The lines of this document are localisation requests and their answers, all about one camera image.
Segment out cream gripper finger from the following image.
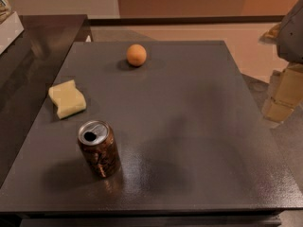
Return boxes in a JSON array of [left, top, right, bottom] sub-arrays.
[[261, 63, 303, 123]]

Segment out yellow sponge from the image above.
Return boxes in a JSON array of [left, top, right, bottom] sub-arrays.
[[48, 80, 86, 119]]

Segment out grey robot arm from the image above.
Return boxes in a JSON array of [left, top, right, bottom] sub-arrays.
[[261, 0, 303, 124]]

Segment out orange brown soda can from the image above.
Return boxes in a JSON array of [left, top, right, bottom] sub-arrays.
[[78, 120, 121, 178]]

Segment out orange fruit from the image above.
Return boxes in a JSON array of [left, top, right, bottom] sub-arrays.
[[127, 44, 147, 67]]

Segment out white box on counter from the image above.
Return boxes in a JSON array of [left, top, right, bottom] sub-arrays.
[[0, 0, 24, 55]]

